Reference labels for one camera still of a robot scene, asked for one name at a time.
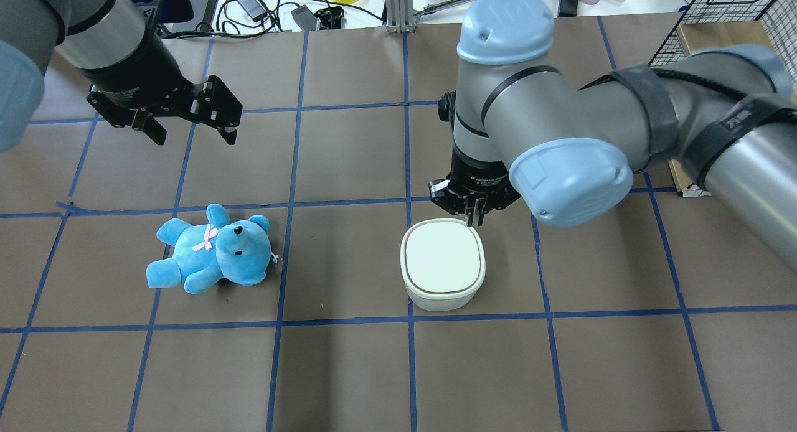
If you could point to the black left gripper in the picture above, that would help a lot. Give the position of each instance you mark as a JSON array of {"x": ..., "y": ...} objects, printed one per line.
[{"x": 138, "y": 70}]

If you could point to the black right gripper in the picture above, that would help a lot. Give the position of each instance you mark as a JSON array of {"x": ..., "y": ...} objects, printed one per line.
[{"x": 478, "y": 170}]

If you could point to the white trash can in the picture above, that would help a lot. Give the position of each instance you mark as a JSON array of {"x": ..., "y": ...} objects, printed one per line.
[{"x": 443, "y": 264}]

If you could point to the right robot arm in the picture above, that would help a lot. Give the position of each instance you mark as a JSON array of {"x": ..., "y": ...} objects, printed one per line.
[{"x": 520, "y": 131}]

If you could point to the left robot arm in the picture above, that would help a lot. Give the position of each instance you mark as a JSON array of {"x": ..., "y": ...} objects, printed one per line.
[{"x": 115, "y": 44}]

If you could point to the black power adapter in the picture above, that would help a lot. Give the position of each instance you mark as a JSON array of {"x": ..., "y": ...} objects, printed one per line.
[{"x": 254, "y": 9}]

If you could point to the blue teddy bear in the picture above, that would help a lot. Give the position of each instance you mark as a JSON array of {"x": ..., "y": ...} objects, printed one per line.
[{"x": 219, "y": 249}]

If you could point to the black power brick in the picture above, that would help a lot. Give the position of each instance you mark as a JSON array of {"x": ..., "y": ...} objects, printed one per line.
[{"x": 305, "y": 19}]

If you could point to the aluminium profile post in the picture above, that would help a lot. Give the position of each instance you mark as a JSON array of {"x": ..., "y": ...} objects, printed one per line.
[{"x": 400, "y": 16}]

